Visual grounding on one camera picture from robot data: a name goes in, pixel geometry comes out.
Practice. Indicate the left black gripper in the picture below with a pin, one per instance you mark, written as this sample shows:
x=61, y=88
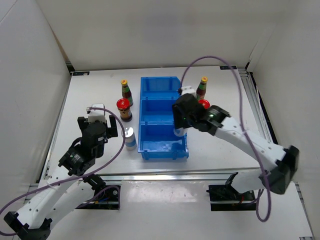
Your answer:
x=111, y=131

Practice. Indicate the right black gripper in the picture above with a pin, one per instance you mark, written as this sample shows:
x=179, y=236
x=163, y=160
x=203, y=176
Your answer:
x=178, y=121

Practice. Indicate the silver-cap white shaker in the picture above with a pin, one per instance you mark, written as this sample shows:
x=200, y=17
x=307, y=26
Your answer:
x=180, y=132
x=130, y=138

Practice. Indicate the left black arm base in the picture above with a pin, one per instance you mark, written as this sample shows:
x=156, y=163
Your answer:
x=108, y=199

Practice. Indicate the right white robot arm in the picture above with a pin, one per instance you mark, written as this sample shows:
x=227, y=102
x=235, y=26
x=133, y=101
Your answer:
x=278, y=164

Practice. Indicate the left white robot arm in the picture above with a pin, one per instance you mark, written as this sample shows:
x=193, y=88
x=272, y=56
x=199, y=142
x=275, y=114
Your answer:
x=71, y=186

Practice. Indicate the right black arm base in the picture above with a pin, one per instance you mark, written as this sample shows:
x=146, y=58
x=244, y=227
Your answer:
x=224, y=199

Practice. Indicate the blue three-compartment plastic bin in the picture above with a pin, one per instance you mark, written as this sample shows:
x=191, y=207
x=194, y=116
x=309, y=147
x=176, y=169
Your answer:
x=156, y=138

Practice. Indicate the right red-lid chili jar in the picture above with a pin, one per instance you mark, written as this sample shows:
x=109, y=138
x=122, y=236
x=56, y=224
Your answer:
x=205, y=103

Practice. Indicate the red-lid chili jar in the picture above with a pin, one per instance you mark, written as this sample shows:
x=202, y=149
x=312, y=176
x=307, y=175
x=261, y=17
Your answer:
x=205, y=103
x=123, y=106

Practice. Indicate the left red-lid chili jar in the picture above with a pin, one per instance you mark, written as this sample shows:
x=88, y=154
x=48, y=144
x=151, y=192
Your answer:
x=123, y=106

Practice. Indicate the right yellow-cap sauce bottle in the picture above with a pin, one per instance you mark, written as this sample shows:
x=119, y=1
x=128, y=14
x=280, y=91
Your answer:
x=202, y=88

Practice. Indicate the yellow-cap sauce bottle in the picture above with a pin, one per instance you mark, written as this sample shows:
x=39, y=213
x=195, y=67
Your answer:
x=126, y=92
x=202, y=88

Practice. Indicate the left yellow-cap sauce bottle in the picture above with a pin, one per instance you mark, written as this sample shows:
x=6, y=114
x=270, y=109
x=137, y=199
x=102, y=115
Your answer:
x=126, y=92

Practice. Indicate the left black corner label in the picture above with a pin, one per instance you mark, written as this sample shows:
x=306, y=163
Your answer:
x=81, y=73

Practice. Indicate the black corner label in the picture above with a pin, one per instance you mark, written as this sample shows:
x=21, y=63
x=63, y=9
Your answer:
x=81, y=73
x=225, y=67

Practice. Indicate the right black corner label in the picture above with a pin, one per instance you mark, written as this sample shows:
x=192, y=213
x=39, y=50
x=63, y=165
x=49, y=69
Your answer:
x=225, y=67

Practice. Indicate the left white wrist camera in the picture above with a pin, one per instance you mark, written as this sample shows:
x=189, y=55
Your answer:
x=96, y=115

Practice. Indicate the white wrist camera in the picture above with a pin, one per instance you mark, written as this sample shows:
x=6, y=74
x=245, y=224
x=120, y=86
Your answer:
x=186, y=90
x=96, y=115

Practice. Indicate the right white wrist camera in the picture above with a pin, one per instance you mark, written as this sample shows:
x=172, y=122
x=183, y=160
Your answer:
x=186, y=90

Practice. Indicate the aluminium front rail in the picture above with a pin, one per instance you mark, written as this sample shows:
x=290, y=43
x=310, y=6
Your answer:
x=155, y=176

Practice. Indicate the aluminium rail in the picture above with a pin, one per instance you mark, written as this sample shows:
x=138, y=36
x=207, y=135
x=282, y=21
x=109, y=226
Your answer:
x=257, y=105
x=155, y=176

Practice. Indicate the aluminium right rail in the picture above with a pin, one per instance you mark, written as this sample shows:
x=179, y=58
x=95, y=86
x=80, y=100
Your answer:
x=257, y=105

